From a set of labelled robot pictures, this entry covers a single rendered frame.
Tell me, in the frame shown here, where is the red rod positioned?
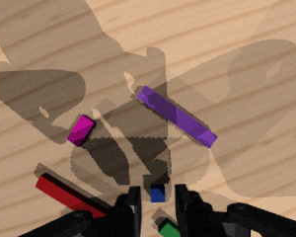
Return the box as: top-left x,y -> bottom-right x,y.
36,172 -> 108,217

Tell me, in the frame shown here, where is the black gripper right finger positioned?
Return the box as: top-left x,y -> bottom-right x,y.
175,184 -> 296,237

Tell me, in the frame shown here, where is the purple rod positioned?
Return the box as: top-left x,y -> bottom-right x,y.
137,85 -> 218,149

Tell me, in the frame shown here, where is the small magenta block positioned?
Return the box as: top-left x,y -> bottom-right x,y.
67,115 -> 97,147

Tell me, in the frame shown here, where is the green rod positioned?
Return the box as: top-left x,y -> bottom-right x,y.
158,217 -> 181,237

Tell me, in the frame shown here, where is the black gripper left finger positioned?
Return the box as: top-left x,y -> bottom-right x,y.
18,186 -> 142,237

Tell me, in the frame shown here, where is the small blue block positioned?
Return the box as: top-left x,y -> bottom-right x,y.
150,184 -> 166,202

